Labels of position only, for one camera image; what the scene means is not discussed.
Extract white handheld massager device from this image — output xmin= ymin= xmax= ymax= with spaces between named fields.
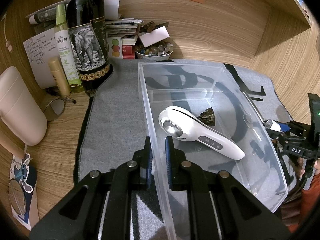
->
xmin=158 ymin=106 xmax=245 ymax=160

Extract clear plastic storage box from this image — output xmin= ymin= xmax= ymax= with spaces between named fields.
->
xmin=138 ymin=62 xmax=288 ymax=239

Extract dark patterned cone shell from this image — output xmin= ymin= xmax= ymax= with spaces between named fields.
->
xmin=197 ymin=107 xmax=216 ymax=126

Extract person's right hand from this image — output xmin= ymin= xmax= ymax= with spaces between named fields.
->
xmin=296 ymin=157 xmax=320 ymax=178

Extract grey mat with black letters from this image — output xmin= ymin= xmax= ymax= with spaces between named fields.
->
xmin=73 ymin=57 xmax=301 ymax=240

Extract white bowl of stones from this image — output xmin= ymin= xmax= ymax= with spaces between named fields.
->
xmin=135 ymin=42 xmax=174 ymax=61

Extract white folded card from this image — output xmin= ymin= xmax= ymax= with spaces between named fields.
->
xmin=139 ymin=26 xmax=170 ymax=47

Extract blue cartoon sticker card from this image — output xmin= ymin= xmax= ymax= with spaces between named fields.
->
xmin=8 ymin=153 xmax=40 ymax=230

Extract fruit picture box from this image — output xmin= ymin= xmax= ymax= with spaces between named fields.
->
xmin=107 ymin=37 xmax=123 ymax=59

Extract stack of books and papers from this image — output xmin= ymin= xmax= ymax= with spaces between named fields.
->
xmin=105 ymin=18 xmax=144 ymax=46

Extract beige plastic cup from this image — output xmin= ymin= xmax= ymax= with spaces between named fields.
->
xmin=1 ymin=66 xmax=47 ymax=146

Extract beige lip balm tube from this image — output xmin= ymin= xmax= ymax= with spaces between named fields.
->
xmin=48 ymin=57 xmax=71 ymax=96

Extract green white spray bottle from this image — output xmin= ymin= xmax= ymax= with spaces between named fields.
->
xmin=54 ymin=3 xmax=83 ymax=93

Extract white handwritten note paper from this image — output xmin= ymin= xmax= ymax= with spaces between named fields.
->
xmin=23 ymin=28 xmax=58 ymax=89

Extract dark wine bottle elephant label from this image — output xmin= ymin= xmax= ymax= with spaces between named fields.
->
xmin=66 ymin=0 xmax=113 ymax=97

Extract glasses with thin frame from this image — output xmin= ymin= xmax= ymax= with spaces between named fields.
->
xmin=43 ymin=87 xmax=76 ymax=122

